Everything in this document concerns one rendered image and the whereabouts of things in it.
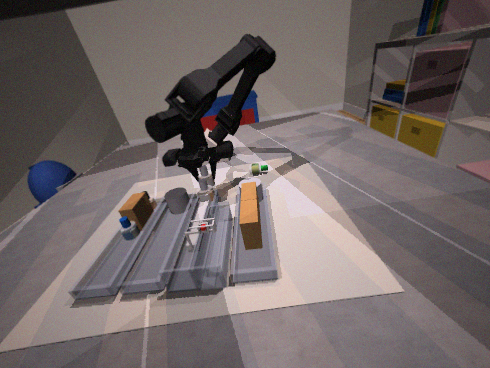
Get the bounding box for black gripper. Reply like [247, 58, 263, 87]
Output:
[163, 126, 234, 181]

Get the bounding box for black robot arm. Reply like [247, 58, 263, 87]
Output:
[145, 34, 276, 169]

